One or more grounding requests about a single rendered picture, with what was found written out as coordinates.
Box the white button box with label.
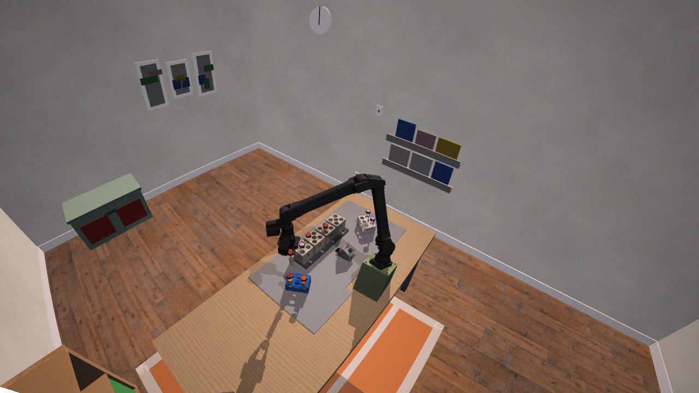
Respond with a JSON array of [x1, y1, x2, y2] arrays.
[[335, 242, 356, 262]]

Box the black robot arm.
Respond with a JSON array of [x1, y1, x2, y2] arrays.
[[266, 174, 395, 270]]

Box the grey flat mat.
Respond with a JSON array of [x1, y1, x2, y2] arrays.
[[249, 200, 379, 334]]

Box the beige bucket adapter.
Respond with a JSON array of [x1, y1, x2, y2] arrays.
[[304, 230, 325, 254], [315, 221, 336, 245], [326, 213, 346, 236], [294, 239, 313, 265]]

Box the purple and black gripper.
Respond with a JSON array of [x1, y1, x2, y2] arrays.
[[277, 236, 300, 254]]

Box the blue tube rack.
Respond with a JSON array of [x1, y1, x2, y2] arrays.
[[285, 272, 311, 294]]

